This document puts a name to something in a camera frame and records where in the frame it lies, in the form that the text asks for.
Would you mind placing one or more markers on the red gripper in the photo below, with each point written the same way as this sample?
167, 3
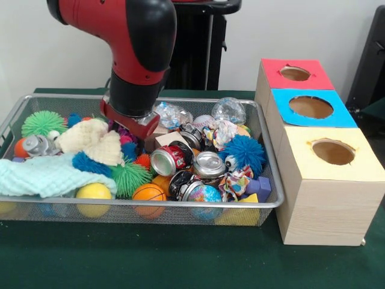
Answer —
132, 126

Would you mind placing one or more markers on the cream waffle cloth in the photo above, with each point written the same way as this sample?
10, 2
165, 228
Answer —
93, 141

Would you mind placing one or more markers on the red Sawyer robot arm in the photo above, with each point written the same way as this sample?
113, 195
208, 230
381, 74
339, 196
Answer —
135, 36

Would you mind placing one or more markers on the shallow silver mesh bin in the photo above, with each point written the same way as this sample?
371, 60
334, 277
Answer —
186, 216

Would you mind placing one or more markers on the wooden box with three holes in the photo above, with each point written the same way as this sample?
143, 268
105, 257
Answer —
328, 210

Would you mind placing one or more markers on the green spiky ball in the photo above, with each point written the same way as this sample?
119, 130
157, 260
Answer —
129, 177
43, 123

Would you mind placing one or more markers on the orange toy basketball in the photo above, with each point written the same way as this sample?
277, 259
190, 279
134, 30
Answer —
149, 192

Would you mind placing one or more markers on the plain blue spiky ball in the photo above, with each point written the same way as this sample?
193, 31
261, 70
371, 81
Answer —
87, 162

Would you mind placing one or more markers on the yellow ball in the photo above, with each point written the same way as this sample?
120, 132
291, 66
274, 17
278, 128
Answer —
94, 192

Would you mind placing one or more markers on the white baseball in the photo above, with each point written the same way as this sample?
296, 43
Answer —
203, 122

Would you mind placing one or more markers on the globe print ball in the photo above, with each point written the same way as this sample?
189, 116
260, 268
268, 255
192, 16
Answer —
204, 194

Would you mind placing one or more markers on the light blue waffle cloth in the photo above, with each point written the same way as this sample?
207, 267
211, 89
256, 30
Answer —
45, 174

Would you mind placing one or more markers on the blue spiky ball with eyes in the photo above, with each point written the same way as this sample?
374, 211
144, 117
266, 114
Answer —
245, 150

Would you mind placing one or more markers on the dark green tablecloth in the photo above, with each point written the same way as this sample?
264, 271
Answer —
150, 259
374, 110

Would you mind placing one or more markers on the black upright panel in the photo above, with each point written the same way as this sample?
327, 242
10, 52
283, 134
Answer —
370, 60

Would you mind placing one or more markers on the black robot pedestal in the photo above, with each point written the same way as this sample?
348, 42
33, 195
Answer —
195, 45

